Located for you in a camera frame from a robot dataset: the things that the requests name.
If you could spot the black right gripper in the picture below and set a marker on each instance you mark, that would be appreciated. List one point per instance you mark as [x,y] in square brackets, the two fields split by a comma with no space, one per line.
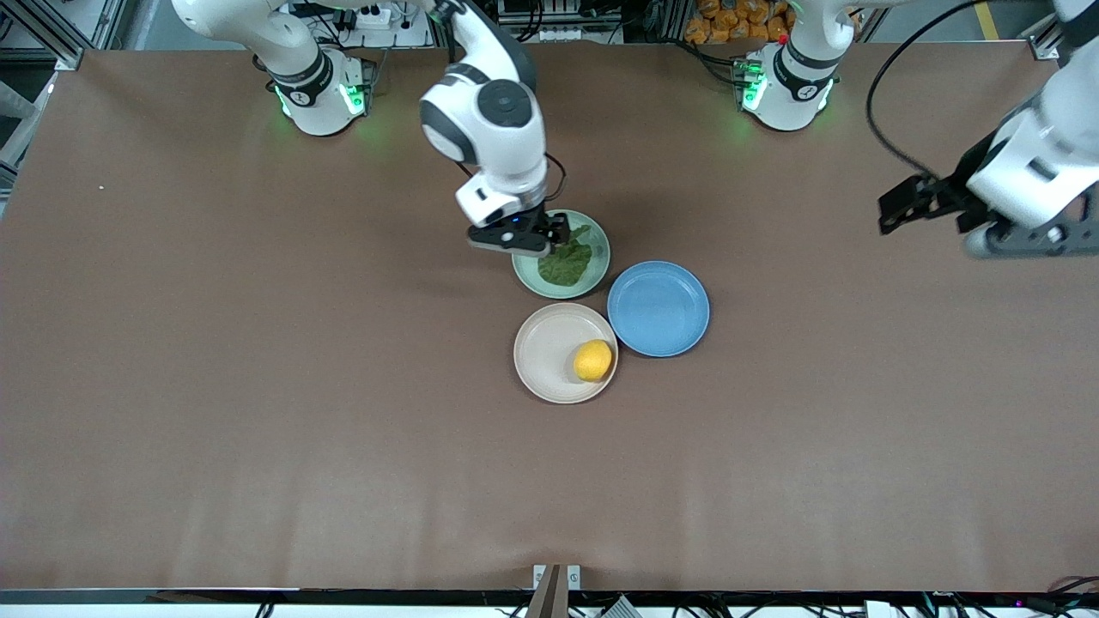
[544,225]

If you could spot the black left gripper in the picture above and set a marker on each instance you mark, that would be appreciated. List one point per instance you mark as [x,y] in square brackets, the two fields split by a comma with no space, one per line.
[958,195]

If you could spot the green lettuce leaf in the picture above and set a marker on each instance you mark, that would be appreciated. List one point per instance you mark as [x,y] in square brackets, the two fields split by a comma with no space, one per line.
[567,266]

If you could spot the yellow lemon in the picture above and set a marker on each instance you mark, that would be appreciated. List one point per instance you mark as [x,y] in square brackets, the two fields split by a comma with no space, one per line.
[592,360]

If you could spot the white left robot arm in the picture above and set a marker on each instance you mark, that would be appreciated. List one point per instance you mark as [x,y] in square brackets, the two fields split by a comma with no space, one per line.
[1039,154]

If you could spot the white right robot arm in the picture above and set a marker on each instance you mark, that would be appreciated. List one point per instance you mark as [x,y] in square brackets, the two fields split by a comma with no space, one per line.
[494,129]

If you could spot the light green plate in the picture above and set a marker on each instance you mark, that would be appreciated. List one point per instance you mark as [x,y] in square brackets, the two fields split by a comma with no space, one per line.
[525,276]

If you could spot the beige plate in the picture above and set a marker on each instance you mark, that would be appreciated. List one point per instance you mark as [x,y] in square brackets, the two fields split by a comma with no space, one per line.
[545,352]

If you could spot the blue plate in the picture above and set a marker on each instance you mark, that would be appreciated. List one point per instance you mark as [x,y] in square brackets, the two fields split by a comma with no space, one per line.
[658,309]

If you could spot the white electronic device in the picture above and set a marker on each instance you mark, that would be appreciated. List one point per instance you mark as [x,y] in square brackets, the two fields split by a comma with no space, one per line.
[541,21]

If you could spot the orange snack bags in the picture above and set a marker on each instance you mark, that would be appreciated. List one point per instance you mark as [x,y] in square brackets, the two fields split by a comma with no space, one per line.
[730,21]

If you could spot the white power strip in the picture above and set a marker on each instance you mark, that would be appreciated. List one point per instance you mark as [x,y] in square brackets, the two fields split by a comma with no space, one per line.
[369,17]

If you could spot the grey ribbed block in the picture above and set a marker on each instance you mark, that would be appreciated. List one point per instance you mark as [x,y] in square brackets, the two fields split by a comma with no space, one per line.
[618,608]

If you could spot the aluminium frame profile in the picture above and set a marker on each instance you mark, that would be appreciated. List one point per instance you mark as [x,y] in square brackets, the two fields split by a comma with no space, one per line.
[1043,47]
[69,60]

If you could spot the white metal bracket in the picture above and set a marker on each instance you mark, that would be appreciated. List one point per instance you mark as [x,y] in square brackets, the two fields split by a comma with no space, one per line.
[539,577]

